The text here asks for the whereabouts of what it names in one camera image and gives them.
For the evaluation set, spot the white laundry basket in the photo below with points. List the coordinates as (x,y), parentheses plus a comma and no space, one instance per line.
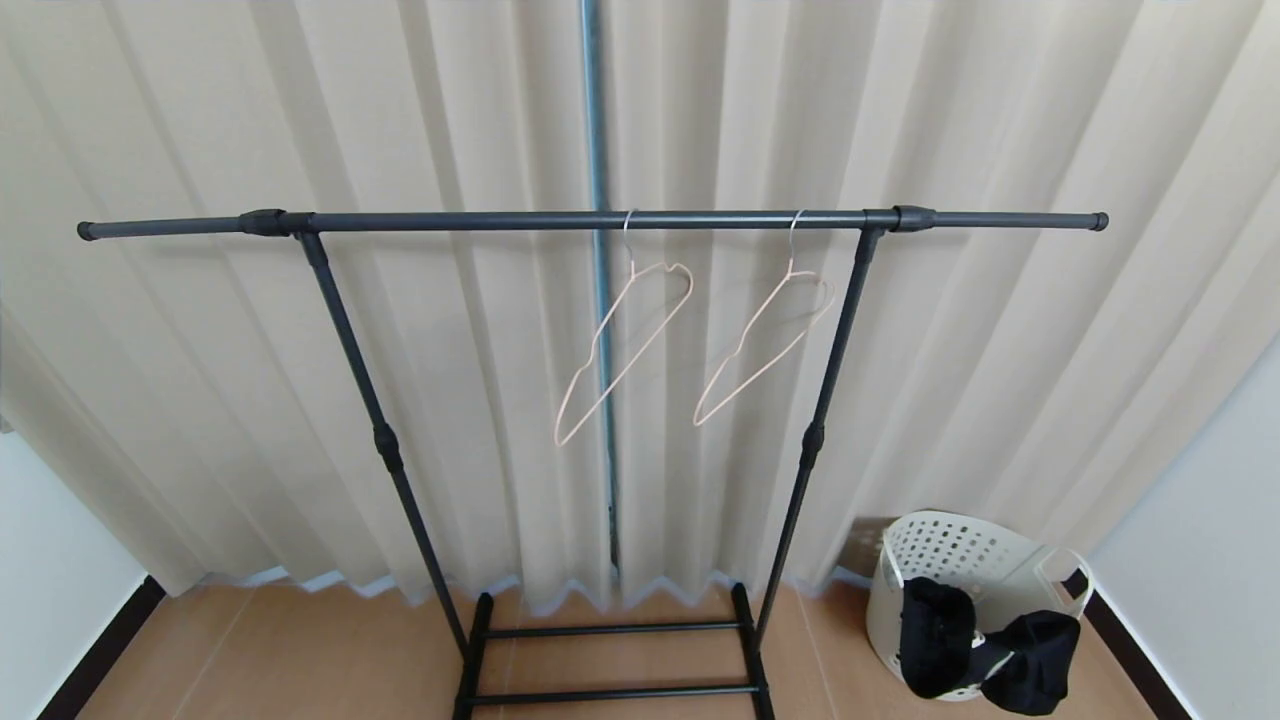
(960,550)

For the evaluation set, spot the black clothes rack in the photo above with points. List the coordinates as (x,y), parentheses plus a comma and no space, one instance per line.
(500,221)

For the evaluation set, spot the beige curtain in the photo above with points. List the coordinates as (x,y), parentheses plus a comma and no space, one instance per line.
(300,120)

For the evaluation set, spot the pink clothes hanger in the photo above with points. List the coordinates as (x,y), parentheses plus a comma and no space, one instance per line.
(689,283)
(765,367)

